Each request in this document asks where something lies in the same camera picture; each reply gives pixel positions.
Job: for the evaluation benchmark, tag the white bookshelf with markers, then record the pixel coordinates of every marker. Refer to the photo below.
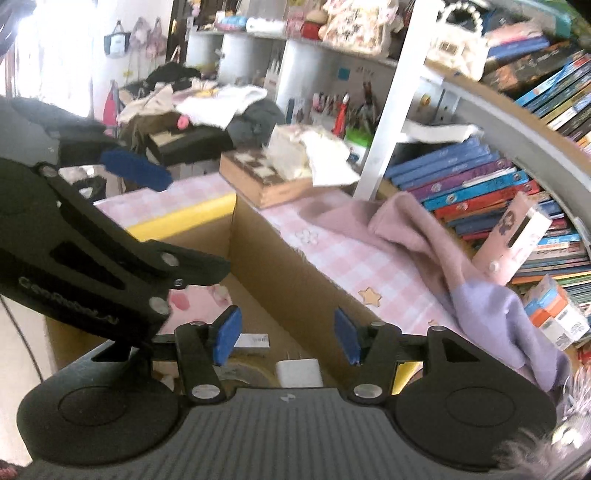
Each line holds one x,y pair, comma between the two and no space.
397,115

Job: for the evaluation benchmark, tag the brown coat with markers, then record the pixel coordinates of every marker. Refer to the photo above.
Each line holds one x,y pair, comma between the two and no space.
136,131

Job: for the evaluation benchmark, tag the shelf of leaning books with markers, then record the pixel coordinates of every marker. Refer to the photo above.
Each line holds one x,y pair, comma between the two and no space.
554,92

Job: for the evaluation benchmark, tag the white shirt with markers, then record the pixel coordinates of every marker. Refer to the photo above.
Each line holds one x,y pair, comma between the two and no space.
221,106

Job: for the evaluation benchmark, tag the row of colourful books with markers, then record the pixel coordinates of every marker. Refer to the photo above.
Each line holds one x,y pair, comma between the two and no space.
461,180

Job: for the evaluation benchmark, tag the clear tape roll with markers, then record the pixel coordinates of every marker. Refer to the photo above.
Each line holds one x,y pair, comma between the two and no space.
249,369

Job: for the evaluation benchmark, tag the pink plush toy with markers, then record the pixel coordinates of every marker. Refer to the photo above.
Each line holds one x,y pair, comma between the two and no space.
203,297

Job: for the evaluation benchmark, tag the yellow cardboard box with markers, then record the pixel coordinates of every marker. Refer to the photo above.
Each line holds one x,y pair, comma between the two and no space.
286,267

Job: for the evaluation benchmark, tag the small white box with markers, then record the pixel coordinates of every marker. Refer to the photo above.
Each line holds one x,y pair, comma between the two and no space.
254,344

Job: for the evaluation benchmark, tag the black bench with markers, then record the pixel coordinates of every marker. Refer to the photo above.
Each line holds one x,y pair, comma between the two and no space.
189,145

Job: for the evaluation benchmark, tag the white charger plug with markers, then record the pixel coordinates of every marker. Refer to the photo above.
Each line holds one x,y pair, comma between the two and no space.
300,374

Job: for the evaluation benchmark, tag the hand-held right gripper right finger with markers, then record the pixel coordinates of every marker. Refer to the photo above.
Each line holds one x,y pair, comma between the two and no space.
346,334

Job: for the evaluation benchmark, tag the dark grey garment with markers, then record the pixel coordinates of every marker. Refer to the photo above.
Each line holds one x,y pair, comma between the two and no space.
258,122

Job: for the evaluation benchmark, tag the orange white small carton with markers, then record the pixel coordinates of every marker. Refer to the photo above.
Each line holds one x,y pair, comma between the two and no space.
563,327
547,295

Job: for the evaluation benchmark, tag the dark wooden door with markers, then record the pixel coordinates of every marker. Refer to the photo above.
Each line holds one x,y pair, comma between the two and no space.
180,32

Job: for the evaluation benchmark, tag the wooden checkered box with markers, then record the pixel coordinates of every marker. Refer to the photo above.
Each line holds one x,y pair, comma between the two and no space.
258,184

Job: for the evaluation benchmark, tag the floral plush doll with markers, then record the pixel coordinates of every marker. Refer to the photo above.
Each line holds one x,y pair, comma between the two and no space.
360,27

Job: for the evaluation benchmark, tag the red round plush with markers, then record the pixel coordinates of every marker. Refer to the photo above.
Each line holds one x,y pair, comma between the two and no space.
314,27

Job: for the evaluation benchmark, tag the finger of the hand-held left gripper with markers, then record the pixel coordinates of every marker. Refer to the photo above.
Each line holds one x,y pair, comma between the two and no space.
138,170
194,270

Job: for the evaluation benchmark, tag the white quilted handbag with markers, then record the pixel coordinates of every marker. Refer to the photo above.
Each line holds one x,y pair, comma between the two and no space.
457,46

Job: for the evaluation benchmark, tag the small pink ball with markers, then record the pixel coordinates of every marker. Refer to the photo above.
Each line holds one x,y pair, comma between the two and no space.
183,122

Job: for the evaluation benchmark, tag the pink cartoon device box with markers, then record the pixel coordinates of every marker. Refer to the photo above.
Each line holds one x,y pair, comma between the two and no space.
512,235

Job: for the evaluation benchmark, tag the white flat pack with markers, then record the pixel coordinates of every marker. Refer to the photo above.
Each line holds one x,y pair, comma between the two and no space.
265,25

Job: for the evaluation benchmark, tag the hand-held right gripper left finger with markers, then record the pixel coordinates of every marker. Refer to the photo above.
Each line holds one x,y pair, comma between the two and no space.
228,334

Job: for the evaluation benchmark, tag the open white book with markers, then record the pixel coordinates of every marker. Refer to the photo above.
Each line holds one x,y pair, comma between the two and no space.
438,131

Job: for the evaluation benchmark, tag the cluster of pens and brushes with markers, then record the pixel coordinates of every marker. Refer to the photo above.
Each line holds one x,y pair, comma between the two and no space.
332,110

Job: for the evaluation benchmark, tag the pink cloth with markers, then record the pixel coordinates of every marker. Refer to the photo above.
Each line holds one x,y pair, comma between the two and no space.
406,230

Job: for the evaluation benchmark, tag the red pink hanging bag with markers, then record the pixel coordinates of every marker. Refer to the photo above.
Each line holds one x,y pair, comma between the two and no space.
111,104

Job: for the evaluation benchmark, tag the blue tissue packet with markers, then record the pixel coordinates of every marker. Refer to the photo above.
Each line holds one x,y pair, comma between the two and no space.
231,22

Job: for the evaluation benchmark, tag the dark hanging tote bag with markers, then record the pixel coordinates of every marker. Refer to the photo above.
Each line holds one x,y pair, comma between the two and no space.
115,41

